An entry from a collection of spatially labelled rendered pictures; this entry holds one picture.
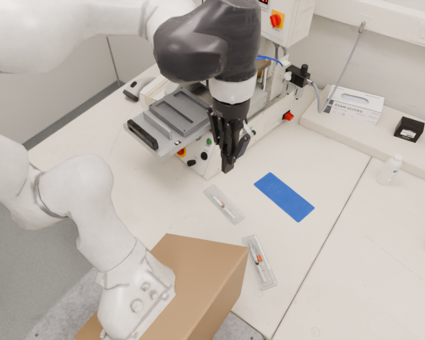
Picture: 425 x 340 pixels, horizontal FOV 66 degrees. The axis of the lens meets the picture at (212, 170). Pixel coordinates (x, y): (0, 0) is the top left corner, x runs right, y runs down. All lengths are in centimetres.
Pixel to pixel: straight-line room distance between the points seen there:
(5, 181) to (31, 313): 145
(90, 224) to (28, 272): 146
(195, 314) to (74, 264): 142
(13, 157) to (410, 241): 120
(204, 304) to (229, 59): 49
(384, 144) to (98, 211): 118
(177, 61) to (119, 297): 52
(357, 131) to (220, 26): 110
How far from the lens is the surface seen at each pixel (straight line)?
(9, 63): 52
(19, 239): 231
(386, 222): 135
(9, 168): 68
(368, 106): 158
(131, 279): 80
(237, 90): 60
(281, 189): 130
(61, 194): 71
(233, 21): 53
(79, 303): 116
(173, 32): 53
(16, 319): 210
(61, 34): 53
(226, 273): 76
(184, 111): 121
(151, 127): 120
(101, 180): 69
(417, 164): 153
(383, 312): 119
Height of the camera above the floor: 179
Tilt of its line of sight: 51 degrees down
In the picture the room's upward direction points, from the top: straight up
